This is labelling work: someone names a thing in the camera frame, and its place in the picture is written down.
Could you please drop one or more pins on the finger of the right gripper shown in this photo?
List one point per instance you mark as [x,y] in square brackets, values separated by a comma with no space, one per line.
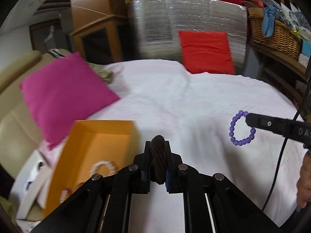
[274,124]

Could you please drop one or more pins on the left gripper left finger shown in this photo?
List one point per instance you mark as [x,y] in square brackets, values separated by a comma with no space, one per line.
[142,176]

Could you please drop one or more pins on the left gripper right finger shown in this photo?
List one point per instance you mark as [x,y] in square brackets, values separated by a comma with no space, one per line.
[173,160]

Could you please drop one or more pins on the black hair scrunchie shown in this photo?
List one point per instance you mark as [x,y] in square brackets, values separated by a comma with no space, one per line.
[158,166]

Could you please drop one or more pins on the person's right hand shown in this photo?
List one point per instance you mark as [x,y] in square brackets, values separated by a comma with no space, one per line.
[304,182]

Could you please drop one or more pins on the wooden shelf unit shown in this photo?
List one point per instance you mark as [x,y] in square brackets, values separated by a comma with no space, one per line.
[281,71]

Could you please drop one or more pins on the orange cardboard box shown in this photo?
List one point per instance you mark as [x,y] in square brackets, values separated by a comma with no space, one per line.
[93,147]

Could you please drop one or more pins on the white bed blanket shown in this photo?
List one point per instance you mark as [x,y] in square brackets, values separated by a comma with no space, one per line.
[231,178]

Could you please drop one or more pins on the light blue box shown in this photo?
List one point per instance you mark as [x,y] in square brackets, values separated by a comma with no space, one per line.
[305,53]

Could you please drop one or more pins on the wicker basket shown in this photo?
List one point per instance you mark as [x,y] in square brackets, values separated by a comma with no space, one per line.
[282,39]

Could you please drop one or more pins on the white flat box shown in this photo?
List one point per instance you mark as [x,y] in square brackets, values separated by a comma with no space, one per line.
[29,182]

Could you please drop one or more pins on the olive crumpled cloth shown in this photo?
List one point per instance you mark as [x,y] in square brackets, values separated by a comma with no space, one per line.
[107,76]

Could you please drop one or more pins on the red pillow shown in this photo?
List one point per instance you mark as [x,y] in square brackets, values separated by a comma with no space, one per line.
[206,52]

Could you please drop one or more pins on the magenta pillow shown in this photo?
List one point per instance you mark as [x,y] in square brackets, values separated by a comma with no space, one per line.
[62,92]

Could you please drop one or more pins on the blue cloth in basket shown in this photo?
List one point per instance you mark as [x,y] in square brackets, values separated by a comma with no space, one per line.
[270,13]

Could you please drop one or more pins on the beige leather sofa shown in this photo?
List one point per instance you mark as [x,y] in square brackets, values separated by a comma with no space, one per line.
[19,133]

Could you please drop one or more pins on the wooden cabinet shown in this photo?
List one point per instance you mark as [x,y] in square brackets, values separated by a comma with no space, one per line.
[102,31]

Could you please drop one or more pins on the silver foil insulation panel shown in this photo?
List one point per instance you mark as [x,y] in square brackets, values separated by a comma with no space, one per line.
[156,25]

